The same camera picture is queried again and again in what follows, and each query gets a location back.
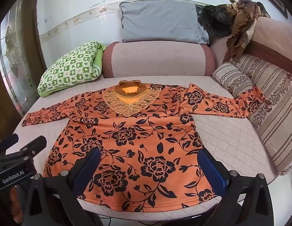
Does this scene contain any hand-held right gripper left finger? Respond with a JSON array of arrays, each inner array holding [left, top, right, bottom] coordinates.
[[20, 147, 102, 226]]

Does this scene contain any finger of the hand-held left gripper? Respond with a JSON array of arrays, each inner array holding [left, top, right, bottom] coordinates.
[[6, 136, 47, 163], [0, 134, 19, 156]]

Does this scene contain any glass panel door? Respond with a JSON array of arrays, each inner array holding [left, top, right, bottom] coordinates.
[[0, 0, 47, 144]]

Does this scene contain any black furry garment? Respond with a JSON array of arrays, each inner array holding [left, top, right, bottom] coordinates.
[[197, 4, 239, 38]]

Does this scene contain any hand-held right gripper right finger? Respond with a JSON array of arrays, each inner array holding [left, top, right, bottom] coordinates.
[[197, 149, 275, 226]]

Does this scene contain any orange black floral blouse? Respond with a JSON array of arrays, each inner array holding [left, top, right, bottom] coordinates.
[[22, 80, 266, 213]]

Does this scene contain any brown ruffled cloth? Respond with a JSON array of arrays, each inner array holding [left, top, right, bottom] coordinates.
[[223, 0, 271, 63]]

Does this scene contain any small striped floral bolster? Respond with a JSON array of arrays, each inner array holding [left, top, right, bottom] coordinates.
[[212, 62, 254, 99]]

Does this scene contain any green patterned pillow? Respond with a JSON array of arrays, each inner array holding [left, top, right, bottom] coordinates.
[[38, 41, 106, 98]]

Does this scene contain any grey pillow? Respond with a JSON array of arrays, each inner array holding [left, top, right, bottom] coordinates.
[[119, 0, 210, 45]]

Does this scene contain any pink quilted sofa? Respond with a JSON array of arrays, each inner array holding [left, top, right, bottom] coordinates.
[[6, 16, 292, 218]]

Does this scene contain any large striped floral cushion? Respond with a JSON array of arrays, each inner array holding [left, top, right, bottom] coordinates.
[[232, 54, 292, 176]]

